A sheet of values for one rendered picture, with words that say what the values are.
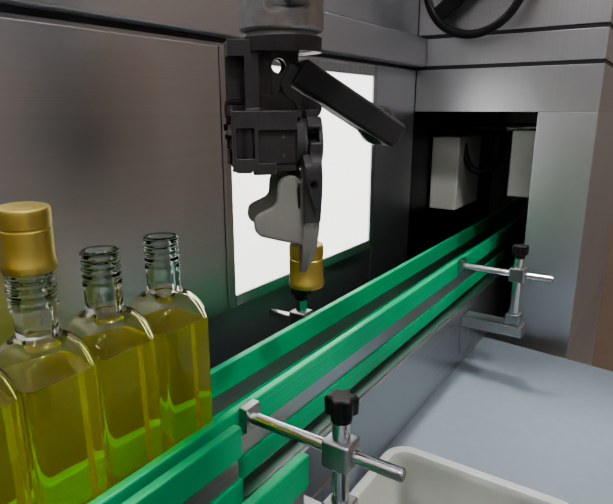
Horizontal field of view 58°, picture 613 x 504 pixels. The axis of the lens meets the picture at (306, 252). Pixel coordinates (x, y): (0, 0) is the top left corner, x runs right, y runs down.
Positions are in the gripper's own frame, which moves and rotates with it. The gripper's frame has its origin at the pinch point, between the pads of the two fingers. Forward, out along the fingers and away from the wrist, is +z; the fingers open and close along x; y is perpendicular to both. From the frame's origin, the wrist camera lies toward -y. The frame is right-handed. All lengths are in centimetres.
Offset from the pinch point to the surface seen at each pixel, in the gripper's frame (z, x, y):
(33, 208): -8.0, 13.7, 20.9
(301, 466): 14.5, 13.5, 3.3
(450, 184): 6, -74, -52
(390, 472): 14.8, 15.4, -3.8
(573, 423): 37, -16, -48
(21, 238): -6.3, 14.5, 21.6
